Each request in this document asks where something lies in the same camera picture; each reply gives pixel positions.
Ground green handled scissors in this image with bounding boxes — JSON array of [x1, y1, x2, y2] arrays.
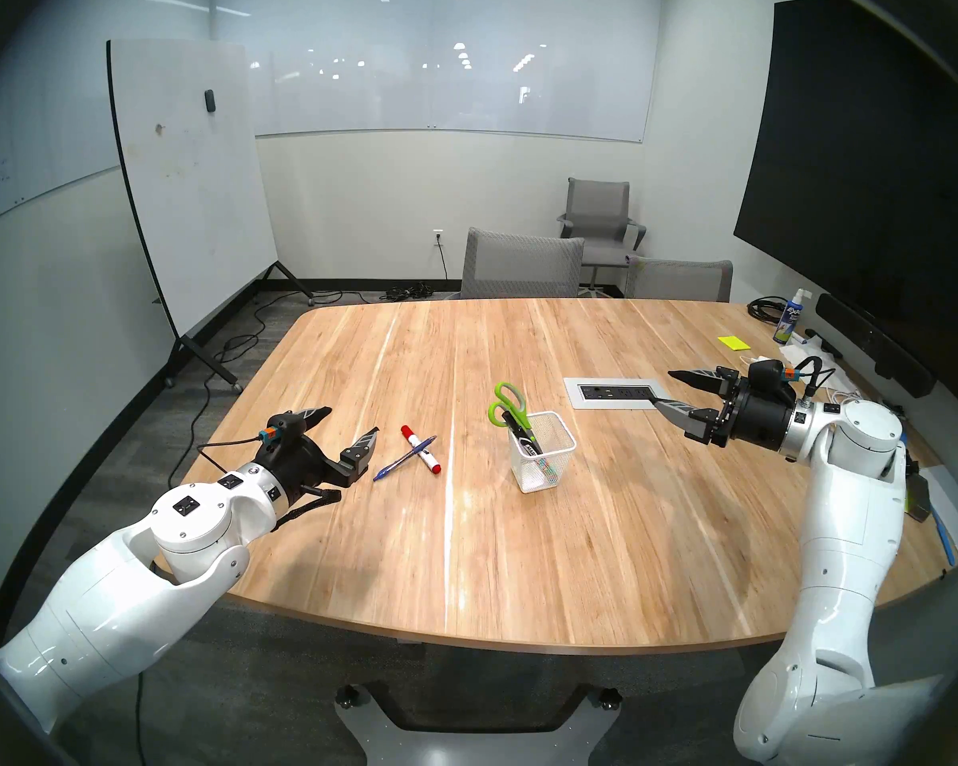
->
[[489, 382, 540, 454]]

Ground white charging cable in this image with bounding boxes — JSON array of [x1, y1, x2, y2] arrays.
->
[[738, 354, 863, 408]]

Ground silver table power outlet panel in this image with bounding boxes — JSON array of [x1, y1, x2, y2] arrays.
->
[[564, 377, 671, 411]]

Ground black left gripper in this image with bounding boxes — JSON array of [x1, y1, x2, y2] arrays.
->
[[259, 406, 381, 526]]

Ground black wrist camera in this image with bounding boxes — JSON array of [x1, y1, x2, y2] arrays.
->
[[257, 416, 308, 458], [746, 359, 799, 387]]

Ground white paper sheet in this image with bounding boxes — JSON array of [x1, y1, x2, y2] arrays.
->
[[918, 464, 958, 562]]

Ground whiteboard cleaner spray bottle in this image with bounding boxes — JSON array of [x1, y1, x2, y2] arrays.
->
[[773, 287, 812, 345]]

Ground red capped whiteboard marker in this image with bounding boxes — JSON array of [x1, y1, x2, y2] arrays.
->
[[400, 424, 441, 476]]

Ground black permanent marker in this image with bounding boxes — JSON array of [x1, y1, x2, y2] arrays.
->
[[501, 409, 544, 456]]

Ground grey mesh office chair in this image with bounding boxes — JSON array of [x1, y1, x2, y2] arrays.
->
[[461, 227, 586, 300], [624, 255, 734, 303]]

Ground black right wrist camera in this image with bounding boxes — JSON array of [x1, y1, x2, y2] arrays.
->
[[746, 359, 799, 387]]

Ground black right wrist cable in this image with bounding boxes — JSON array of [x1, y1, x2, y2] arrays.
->
[[794, 355, 841, 398]]

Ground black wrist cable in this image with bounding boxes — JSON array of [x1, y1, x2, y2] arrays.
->
[[794, 355, 841, 398], [197, 433, 266, 474]]

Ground grey office chair with armrests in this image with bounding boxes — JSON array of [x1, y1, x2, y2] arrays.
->
[[557, 177, 647, 296]]

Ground large black wall screen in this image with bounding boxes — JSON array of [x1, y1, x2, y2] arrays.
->
[[733, 0, 958, 410]]

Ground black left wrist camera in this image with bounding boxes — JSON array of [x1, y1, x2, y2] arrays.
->
[[257, 416, 308, 458]]

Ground white mesh pen holder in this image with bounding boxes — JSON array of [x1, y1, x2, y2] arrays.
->
[[509, 411, 577, 494]]

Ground rolling white whiteboard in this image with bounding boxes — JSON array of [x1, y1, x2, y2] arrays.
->
[[106, 38, 316, 394]]

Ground blue stick tool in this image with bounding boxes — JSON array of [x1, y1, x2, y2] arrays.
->
[[930, 509, 958, 567]]

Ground black video sound bar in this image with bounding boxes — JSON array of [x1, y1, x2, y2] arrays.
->
[[814, 293, 937, 399]]

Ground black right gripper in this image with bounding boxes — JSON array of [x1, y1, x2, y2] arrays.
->
[[653, 367, 803, 454]]

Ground blue ballpoint pen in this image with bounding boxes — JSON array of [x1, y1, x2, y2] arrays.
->
[[372, 435, 437, 483]]

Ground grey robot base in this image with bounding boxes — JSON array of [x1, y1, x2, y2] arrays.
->
[[334, 681, 623, 766]]

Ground wall whiteboard with blue writing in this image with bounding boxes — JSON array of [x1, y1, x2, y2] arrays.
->
[[0, 0, 212, 237]]

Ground wide glass wall whiteboard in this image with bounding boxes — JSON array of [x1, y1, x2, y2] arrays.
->
[[212, 0, 663, 144]]

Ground long black floor cable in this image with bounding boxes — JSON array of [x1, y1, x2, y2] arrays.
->
[[132, 290, 344, 766]]

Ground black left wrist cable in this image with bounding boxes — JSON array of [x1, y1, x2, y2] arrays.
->
[[197, 433, 266, 474]]

